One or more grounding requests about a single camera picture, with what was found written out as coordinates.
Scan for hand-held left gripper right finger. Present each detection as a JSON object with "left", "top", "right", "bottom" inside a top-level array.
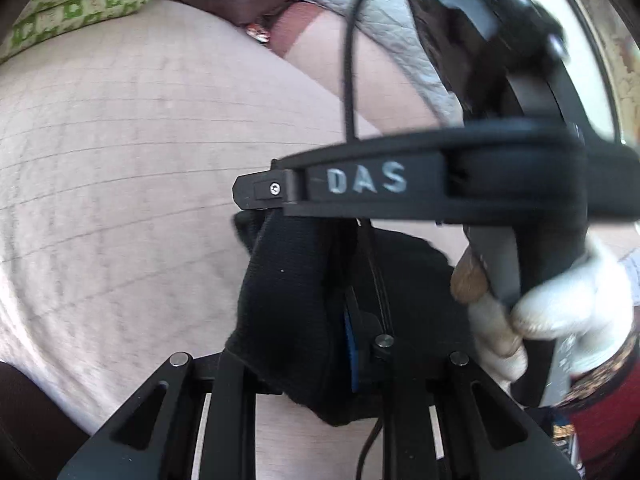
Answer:
[{"left": 342, "top": 309, "right": 583, "bottom": 480}]

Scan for black pants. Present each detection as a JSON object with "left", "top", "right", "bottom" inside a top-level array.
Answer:
[{"left": 224, "top": 209, "right": 476, "bottom": 427}]

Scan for small colourful object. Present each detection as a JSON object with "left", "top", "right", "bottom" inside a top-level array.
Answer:
[{"left": 246, "top": 22, "right": 273, "bottom": 47}]

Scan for red patterned clothing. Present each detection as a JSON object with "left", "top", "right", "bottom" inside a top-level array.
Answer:
[{"left": 547, "top": 320, "right": 640, "bottom": 480}]

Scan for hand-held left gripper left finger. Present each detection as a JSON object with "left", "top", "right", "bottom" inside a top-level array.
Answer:
[{"left": 57, "top": 350, "right": 261, "bottom": 480}]

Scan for grey quilted blanket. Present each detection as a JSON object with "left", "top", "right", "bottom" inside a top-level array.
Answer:
[{"left": 197, "top": 0, "right": 463, "bottom": 123}]

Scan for black cable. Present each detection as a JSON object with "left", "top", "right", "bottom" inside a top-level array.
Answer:
[{"left": 341, "top": 0, "right": 416, "bottom": 143}]

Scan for person's right hand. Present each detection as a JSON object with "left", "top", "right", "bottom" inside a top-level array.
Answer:
[{"left": 450, "top": 234, "right": 637, "bottom": 401}]

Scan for beige bed sheet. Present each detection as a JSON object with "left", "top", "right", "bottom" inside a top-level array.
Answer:
[{"left": 0, "top": 0, "right": 481, "bottom": 480}]

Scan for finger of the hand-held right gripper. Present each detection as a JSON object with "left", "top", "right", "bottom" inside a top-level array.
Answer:
[{"left": 232, "top": 166, "right": 302, "bottom": 214}]

